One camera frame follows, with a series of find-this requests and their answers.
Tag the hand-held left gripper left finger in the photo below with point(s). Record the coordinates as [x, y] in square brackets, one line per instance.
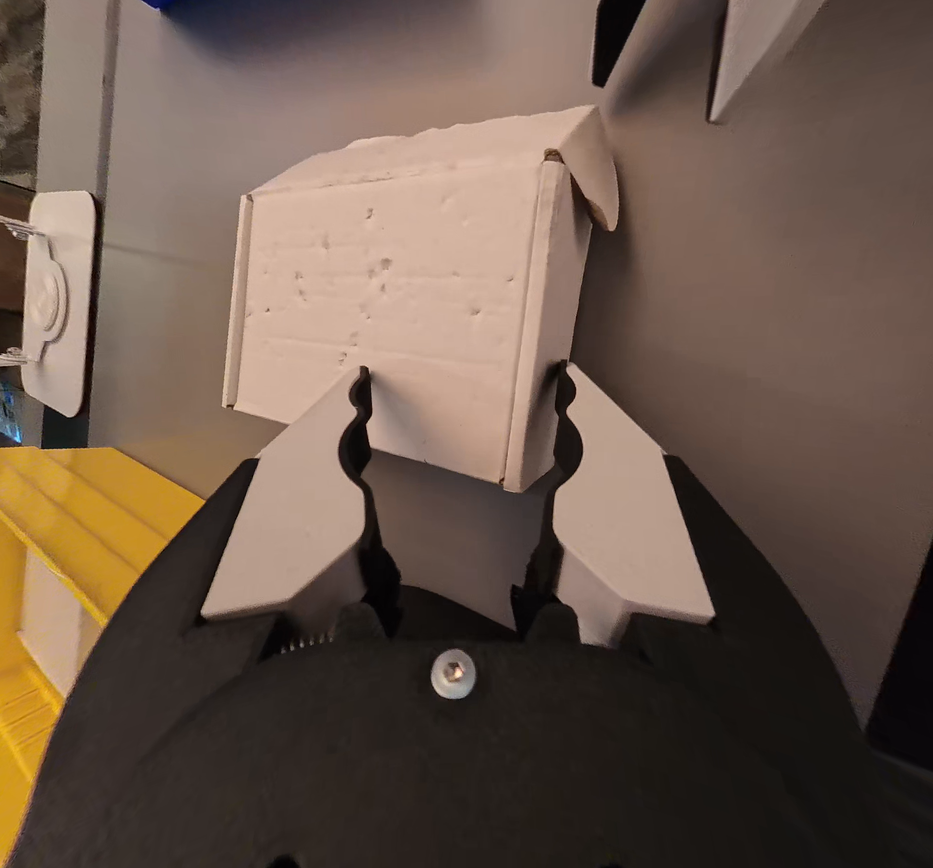
[291, 518]

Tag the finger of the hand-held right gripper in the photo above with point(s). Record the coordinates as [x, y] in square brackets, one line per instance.
[772, 15]
[623, 1]

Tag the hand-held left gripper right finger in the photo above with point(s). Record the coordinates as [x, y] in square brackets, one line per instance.
[627, 518]

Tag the white cardboard box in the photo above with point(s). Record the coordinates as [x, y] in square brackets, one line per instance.
[386, 285]

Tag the yellow plastic bin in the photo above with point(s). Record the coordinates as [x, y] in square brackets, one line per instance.
[65, 518]

